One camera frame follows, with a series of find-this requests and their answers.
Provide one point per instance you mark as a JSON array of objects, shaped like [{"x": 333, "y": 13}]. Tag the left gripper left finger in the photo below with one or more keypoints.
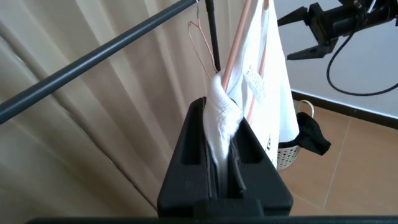
[{"x": 189, "y": 180}]

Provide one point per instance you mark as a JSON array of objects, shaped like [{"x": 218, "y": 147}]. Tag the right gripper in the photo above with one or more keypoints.
[{"x": 332, "y": 23}]

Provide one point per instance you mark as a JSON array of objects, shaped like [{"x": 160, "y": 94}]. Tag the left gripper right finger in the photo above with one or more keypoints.
[{"x": 261, "y": 180}]

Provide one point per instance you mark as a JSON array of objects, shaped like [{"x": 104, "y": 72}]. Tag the black shorts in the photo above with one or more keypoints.
[{"x": 311, "y": 137}]

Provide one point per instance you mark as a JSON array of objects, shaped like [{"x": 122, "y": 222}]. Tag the pink clothes hanger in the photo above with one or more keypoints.
[
  {"x": 203, "y": 40},
  {"x": 236, "y": 43}
]

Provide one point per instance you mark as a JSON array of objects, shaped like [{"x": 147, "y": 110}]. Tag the white printed t-shirt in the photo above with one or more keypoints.
[{"x": 270, "y": 93}]

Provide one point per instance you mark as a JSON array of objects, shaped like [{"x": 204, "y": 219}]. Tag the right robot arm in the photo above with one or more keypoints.
[{"x": 382, "y": 12}]

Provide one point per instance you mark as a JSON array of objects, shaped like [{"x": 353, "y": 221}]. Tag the white laundry basket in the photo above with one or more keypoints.
[{"x": 286, "y": 157}]

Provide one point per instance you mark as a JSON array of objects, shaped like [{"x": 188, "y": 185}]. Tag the black clothes rack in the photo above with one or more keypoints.
[{"x": 93, "y": 59}]

